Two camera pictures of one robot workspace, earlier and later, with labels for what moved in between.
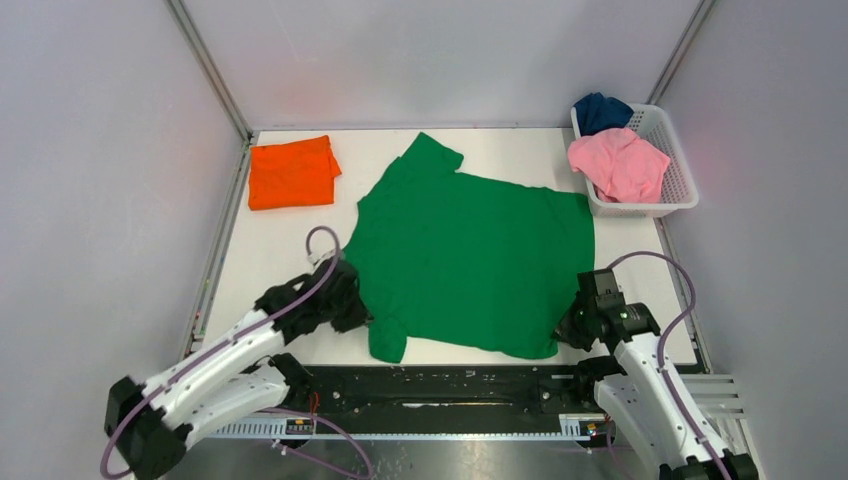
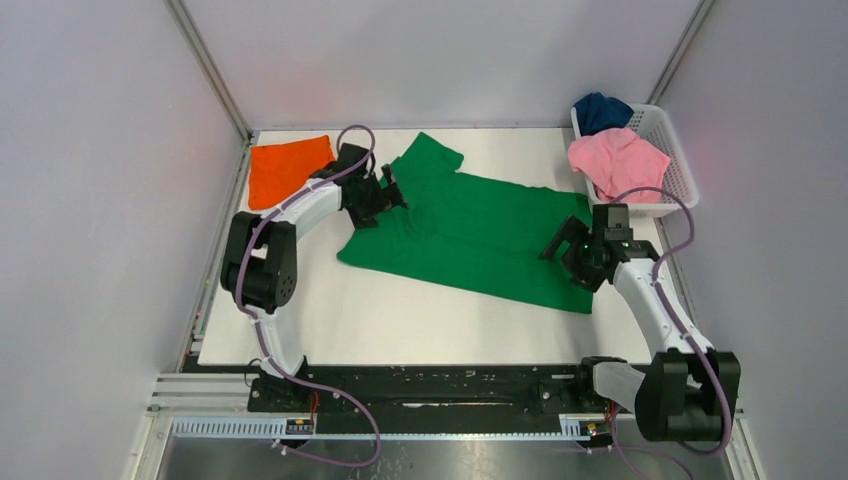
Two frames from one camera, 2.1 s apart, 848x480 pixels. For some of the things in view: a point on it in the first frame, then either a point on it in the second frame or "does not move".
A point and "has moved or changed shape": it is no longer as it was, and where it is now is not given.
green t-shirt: x=466 y=265 has moved or changed shape
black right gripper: x=564 y=330 -> x=576 y=231
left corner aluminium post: x=212 y=66 does not move
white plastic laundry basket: x=679 y=189 does not move
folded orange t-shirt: x=292 y=174 does not move
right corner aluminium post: x=681 y=47 does not move
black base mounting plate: x=442 y=392 does not move
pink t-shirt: x=621 y=166 does not move
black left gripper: x=359 y=315 -> x=363 y=217
